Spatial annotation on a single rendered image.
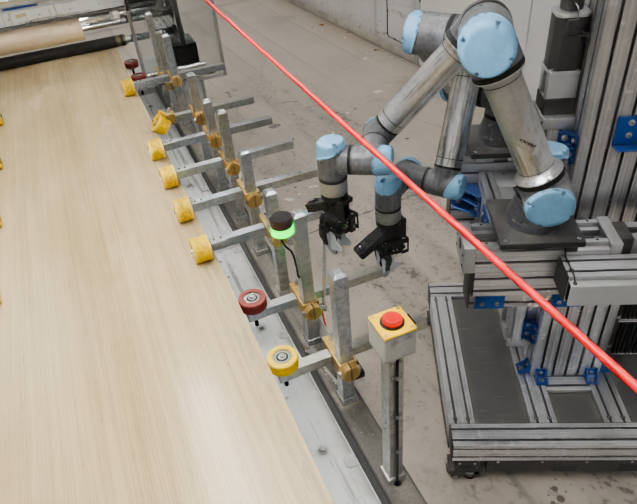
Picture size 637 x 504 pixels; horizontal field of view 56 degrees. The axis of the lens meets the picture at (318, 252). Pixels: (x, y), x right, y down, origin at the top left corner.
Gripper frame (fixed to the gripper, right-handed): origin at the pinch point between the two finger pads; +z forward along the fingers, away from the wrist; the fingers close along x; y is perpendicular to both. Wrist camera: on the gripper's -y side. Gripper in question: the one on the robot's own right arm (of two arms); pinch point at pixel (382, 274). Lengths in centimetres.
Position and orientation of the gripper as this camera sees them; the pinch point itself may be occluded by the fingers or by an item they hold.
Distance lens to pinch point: 186.6
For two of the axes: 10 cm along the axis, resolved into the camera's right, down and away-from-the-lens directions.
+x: -3.9, -5.4, 7.5
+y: 9.2, -2.9, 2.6
